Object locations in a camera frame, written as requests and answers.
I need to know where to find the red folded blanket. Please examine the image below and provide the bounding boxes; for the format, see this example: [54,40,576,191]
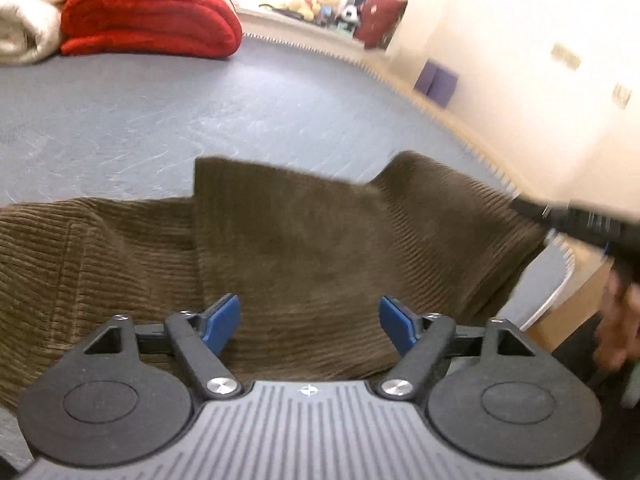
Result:
[60,0,244,60]

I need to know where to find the person's right hand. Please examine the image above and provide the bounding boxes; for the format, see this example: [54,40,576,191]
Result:
[592,280,640,372]

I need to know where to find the cream folded blanket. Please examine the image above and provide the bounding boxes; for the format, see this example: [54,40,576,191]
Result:
[0,0,93,64]

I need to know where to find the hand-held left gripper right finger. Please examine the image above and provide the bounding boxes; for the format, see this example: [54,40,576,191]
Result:
[376,296,536,400]

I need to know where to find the yellow plush toy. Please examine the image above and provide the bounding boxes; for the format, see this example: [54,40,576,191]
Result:
[287,0,342,20]

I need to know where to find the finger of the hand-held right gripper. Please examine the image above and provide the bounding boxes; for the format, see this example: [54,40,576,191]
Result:
[509,197,561,225]

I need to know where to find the person's dark clothing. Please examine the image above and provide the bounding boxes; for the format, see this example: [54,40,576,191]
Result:
[550,330,640,480]

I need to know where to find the brown corduroy pants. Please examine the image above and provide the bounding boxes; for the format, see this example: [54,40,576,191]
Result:
[0,150,551,411]

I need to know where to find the purple box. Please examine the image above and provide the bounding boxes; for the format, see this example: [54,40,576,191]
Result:
[414,60,460,108]

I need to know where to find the white plush toy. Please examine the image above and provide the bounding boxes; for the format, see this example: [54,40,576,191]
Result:
[336,0,362,31]

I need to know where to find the dark red cushion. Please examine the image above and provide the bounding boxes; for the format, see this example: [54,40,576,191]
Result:
[354,0,408,51]

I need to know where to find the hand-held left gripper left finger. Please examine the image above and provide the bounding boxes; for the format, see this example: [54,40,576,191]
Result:
[82,294,244,401]

